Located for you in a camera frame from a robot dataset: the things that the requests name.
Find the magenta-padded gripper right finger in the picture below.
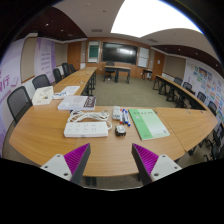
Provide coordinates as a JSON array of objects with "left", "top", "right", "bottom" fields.
[{"left": 131, "top": 143, "right": 183, "bottom": 186}]

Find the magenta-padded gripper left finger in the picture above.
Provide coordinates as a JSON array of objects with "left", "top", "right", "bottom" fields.
[{"left": 39, "top": 143, "right": 92, "bottom": 186}]

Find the black multi-port charger block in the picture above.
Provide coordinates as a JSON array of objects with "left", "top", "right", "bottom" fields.
[{"left": 114, "top": 124, "right": 127, "bottom": 138}]

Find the green booklet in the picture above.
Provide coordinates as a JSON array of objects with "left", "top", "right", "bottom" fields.
[{"left": 128, "top": 108, "right": 171, "bottom": 141}]

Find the white power strip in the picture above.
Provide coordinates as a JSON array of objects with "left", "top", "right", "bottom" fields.
[{"left": 63, "top": 121, "right": 110, "bottom": 139}]

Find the blue-capped marker pen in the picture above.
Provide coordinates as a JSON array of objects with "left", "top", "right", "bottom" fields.
[
  {"left": 121, "top": 108, "right": 129, "bottom": 126},
  {"left": 123, "top": 109, "right": 132, "bottom": 128}
]

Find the red-capped marker pen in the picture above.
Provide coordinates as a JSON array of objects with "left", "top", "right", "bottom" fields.
[{"left": 119, "top": 108, "right": 126, "bottom": 125}]

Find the thick white book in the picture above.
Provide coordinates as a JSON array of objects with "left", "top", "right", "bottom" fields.
[{"left": 56, "top": 95, "right": 98, "bottom": 112}]

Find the small blue-white pack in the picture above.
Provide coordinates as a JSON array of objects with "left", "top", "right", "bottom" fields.
[{"left": 51, "top": 92, "right": 69, "bottom": 101}]

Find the white cardboard box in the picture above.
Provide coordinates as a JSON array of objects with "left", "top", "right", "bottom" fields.
[{"left": 31, "top": 85, "right": 55, "bottom": 107}]

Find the black mesh office chair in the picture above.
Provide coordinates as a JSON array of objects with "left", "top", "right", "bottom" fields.
[
  {"left": 6, "top": 85, "right": 34, "bottom": 125},
  {"left": 31, "top": 73, "right": 52, "bottom": 90}
]

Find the white paper sheet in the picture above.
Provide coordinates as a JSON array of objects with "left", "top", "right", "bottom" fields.
[{"left": 59, "top": 85, "right": 81, "bottom": 96}]

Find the row of black chairs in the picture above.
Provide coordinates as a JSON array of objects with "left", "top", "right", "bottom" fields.
[
  {"left": 173, "top": 76, "right": 224, "bottom": 161},
  {"left": 52, "top": 62, "right": 77, "bottom": 84}
]

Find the small side table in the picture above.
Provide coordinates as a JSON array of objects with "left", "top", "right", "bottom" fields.
[{"left": 142, "top": 68, "right": 154, "bottom": 81}]

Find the wooden door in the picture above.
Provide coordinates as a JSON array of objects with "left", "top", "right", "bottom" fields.
[
  {"left": 67, "top": 42, "right": 82, "bottom": 71},
  {"left": 152, "top": 50, "right": 166, "bottom": 81}
]

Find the small wooden desk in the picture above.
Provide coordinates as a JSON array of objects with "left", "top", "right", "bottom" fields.
[{"left": 104, "top": 65, "right": 132, "bottom": 84}]

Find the black desk chair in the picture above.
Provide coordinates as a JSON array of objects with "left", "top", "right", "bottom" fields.
[{"left": 105, "top": 61, "right": 116, "bottom": 81}]

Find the bright ceiling light panel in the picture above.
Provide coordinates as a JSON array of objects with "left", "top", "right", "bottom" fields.
[{"left": 110, "top": 0, "right": 204, "bottom": 38}]

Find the coiled white power cable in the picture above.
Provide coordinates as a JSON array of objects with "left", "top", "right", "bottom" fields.
[{"left": 67, "top": 109, "right": 114, "bottom": 132}]

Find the group of colourful wall posters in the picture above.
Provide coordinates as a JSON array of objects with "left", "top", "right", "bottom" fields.
[{"left": 188, "top": 59, "right": 224, "bottom": 114}]

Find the large purple wall banner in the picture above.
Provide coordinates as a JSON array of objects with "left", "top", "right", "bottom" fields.
[{"left": 0, "top": 39, "right": 25, "bottom": 154}]

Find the narrow purple wall banner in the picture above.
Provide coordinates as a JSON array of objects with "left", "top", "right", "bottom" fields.
[{"left": 33, "top": 37, "right": 57, "bottom": 79}]

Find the white wall whiteboard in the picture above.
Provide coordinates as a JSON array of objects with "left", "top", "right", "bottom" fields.
[{"left": 137, "top": 46, "right": 150, "bottom": 69}]

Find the green and white wall board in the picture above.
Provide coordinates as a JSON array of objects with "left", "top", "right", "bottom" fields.
[{"left": 87, "top": 40, "right": 101, "bottom": 64}]

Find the large black wall screen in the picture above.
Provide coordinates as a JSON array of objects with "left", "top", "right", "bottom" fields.
[{"left": 101, "top": 41, "right": 139, "bottom": 65}]

